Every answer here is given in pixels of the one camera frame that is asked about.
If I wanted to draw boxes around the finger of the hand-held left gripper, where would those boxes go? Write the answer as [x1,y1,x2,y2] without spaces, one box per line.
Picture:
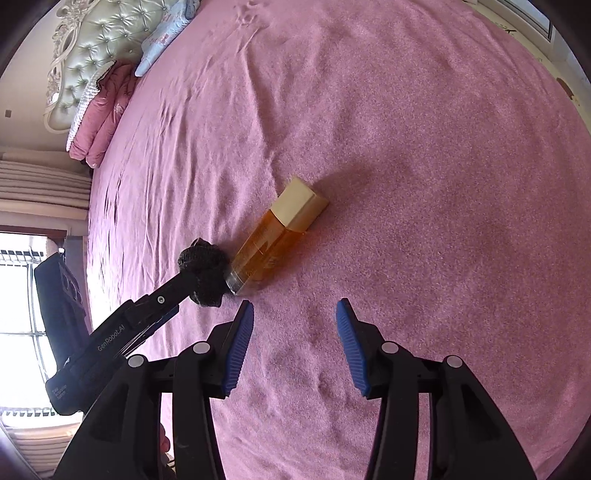
[134,269,199,324]

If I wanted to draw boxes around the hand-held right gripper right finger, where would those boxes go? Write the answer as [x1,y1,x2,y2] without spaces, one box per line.
[335,298,539,480]

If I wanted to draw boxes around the black mesh scrunchie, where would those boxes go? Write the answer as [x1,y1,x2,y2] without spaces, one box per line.
[178,237,229,309]

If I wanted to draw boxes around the folded pink quilt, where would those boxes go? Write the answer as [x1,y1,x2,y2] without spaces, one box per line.
[66,62,139,168]

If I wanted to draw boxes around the amber bottle with gold cap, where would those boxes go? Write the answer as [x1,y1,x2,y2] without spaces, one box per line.
[225,176,329,296]

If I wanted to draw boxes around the bright window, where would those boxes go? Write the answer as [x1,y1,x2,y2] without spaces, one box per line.
[0,231,65,416]

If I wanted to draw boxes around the light blue pillow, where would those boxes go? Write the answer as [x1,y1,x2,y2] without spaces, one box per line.
[135,0,200,77]

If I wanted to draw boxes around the pink pleated curtain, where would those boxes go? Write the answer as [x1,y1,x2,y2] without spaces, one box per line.
[0,148,93,236]

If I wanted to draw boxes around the tufted green headboard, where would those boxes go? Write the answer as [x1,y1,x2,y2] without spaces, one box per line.
[44,0,185,134]

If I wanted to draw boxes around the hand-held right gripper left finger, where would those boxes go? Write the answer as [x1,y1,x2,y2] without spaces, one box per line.
[53,299,256,480]

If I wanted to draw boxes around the pink bed sheet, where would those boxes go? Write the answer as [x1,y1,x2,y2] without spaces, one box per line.
[67,0,591,480]

